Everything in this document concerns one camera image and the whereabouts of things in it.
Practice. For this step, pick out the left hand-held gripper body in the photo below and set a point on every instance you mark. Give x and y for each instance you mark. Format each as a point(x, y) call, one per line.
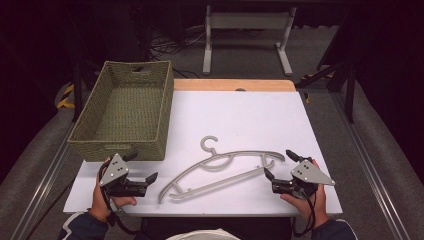
point(115, 168)

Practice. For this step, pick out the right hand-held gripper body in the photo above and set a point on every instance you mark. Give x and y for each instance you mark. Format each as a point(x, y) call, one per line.
point(310, 175)

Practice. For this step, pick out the grey plastic clothes hanger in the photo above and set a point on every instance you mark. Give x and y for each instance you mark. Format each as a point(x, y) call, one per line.
point(233, 153)

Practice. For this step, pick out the green woven basket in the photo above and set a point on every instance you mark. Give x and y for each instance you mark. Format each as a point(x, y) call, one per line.
point(133, 106)

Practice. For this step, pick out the person's right hand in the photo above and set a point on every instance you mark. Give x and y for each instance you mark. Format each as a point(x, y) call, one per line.
point(316, 210)

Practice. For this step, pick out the person's left hand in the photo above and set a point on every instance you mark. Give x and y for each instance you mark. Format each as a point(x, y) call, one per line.
point(100, 203)

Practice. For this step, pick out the white table mat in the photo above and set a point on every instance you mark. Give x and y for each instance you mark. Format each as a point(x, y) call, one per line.
point(240, 116)

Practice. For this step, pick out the black metal stand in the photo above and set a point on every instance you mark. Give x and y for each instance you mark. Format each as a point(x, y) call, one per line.
point(77, 96)
point(349, 96)

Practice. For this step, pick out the yellow black hazard tape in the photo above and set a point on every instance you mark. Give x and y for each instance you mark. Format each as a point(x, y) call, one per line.
point(65, 100)

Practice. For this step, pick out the metal floor rail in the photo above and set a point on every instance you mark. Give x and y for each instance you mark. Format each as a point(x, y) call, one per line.
point(43, 186)
point(370, 160)

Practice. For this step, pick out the white metal desk frame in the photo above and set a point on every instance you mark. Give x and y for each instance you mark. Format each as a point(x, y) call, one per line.
point(248, 20)

